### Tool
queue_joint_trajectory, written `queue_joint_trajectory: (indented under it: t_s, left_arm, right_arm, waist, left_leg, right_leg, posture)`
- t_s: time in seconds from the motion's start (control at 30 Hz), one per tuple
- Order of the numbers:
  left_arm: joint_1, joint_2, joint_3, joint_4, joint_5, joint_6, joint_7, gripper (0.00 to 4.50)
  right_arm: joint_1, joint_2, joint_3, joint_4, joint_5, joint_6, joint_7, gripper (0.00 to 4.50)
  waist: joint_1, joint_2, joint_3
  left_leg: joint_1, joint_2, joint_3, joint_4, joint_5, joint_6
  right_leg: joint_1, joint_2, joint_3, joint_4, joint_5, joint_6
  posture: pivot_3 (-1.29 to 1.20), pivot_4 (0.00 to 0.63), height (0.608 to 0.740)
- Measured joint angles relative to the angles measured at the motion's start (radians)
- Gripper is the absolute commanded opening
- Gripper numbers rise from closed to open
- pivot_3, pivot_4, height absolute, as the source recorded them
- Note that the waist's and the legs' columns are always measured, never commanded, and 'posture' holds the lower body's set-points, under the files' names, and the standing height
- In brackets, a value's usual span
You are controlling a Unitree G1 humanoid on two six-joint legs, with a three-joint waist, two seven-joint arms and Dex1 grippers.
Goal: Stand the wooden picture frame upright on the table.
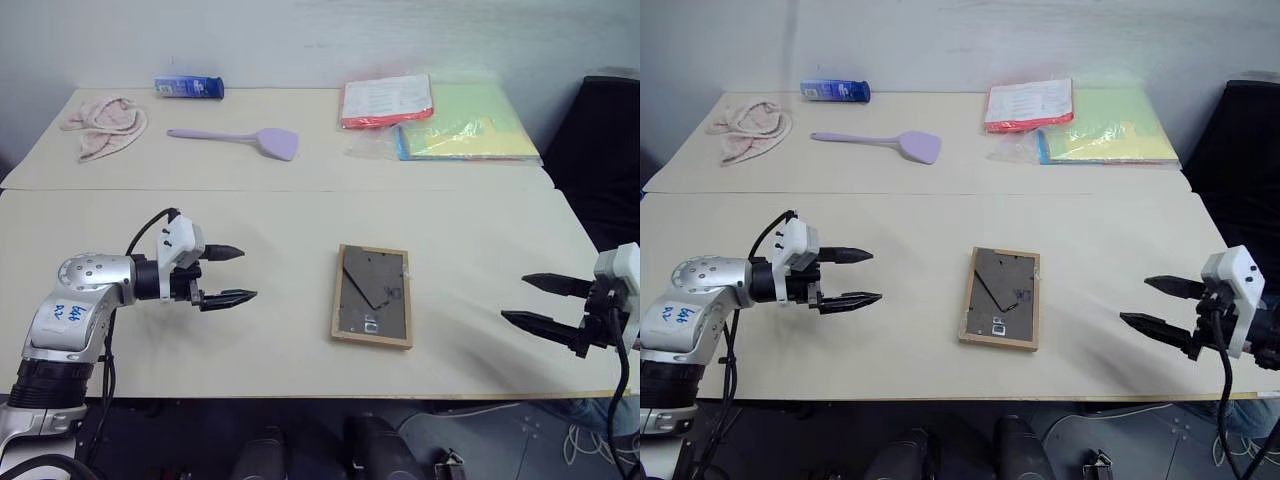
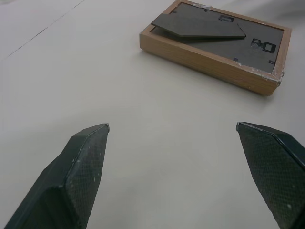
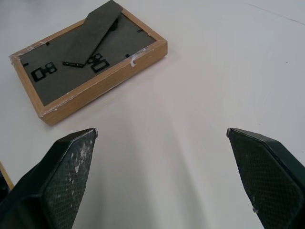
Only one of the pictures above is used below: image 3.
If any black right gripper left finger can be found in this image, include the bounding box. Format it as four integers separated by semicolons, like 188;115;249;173
0;128;99;229

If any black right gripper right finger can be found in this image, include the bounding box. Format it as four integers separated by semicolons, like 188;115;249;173
226;127;305;229

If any wooden picture frame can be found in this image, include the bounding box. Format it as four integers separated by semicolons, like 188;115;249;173
9;0;168;126

